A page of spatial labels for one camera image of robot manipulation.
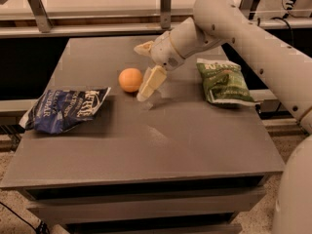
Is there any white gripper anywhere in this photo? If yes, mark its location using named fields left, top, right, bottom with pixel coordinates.
left=134, top=31, right=184, bottom=101

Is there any orange fruit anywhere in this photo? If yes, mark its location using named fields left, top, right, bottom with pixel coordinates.
left=118, top=68, right=142, bottom=93

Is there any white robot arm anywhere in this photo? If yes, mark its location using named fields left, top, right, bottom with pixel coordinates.
left=135, top=0, right=312, bottom=234

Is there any green chip bag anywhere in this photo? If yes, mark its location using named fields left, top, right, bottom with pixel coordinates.
left=196, top=58, right=255, bottom=106

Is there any grey table with drawers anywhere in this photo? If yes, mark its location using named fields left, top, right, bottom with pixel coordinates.
left=1, top=37, right=284, bottom=234

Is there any blue chip bag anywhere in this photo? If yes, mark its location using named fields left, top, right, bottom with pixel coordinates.
left=19, top=87, right=111, bottom=135

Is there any black cable behind table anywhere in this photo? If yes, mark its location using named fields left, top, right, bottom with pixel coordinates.
left=256, top=16, right=295, bottom=47

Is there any black cable on floor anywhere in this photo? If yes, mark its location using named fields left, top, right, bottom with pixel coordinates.
left=0, top=201, right=51, bottom=234

